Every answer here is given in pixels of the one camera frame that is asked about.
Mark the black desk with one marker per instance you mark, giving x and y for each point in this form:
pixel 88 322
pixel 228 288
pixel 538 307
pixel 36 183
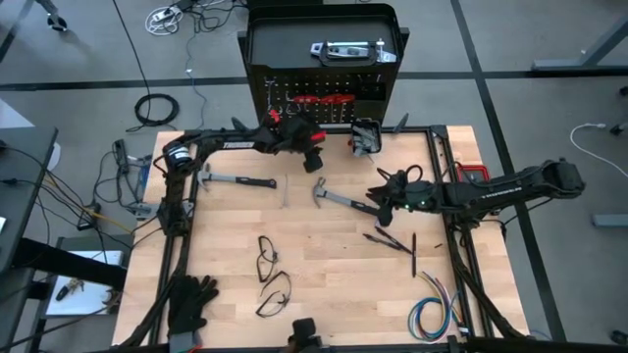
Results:
pixel 24 171

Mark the black chair base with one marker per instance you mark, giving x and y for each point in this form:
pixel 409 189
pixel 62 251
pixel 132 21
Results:
pixel 56 22

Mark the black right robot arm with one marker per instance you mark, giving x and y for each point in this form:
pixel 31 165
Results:
pixel 490 191

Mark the claw hammer black grip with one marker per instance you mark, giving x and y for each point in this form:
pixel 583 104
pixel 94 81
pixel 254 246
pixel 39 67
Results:
pixel 343 198
pixel 255 182

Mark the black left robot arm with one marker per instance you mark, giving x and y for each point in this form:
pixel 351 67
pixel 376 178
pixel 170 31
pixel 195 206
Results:
pixel 235 143

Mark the black plastic hanging bin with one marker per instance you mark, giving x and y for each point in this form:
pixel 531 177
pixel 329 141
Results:
pixel 378 125

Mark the grey table leg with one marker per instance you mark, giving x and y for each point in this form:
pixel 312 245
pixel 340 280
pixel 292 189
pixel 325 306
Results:
pixel 554 64

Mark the grey perforated beams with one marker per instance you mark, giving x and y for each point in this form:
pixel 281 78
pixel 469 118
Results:
pixel 368 143

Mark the silver aluminium spirit level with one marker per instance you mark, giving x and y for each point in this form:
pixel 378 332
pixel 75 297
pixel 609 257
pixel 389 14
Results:
pixel 315 48

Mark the white paper sheet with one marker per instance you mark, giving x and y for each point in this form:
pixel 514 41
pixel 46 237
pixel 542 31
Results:
pixel 93 289

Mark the black aluminium table frame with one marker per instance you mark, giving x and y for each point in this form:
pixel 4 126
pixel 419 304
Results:
pixel 417 130

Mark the black ballpoint pen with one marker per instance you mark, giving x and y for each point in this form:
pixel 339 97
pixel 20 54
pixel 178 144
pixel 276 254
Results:
pixel 392 239
pixel 413 255
pixel 380 241

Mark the black pegboard tool cart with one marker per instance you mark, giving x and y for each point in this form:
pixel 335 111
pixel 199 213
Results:
pixel 294 46

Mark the black power strip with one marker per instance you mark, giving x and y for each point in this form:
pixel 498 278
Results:
pixel 120 154

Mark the clear safety glasses black frame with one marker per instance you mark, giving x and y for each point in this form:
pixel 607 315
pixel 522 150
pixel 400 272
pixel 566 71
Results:
pixel 277 300
pixel 266 255

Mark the white power strip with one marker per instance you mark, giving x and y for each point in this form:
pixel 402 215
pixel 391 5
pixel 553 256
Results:
pixel 162 15

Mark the black table-level camera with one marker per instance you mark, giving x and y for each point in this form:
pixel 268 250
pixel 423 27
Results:
pixel 304 331

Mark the black work glove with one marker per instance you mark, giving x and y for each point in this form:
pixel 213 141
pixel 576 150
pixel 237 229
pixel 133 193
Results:
pixel 189 304

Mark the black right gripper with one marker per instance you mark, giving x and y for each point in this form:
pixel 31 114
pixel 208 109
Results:
pixel 417 196

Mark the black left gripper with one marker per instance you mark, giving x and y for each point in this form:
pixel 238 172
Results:
pixel 294 135

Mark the bunch of keys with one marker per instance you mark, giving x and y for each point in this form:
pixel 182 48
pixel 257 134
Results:
pixel 64 292

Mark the grey table foot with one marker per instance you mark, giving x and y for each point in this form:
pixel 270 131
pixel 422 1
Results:
pixel 608 220

